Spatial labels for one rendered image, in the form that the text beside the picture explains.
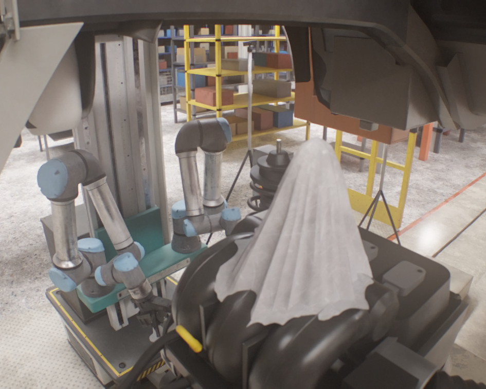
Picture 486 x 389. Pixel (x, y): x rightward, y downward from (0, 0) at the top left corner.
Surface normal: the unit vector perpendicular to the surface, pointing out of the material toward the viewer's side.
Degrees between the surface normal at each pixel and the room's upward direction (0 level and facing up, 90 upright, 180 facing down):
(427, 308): 79
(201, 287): 49
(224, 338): 60
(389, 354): 17
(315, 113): 90
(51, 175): 84
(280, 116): 90
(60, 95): 99
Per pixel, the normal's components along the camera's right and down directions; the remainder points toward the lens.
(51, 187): -0.31, 0.26
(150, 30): 0.54, 0.29
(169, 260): 0.00, -0.91
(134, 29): 0.06, 0.17
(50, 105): 0.61, 0.44
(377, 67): -0.78, 0.26
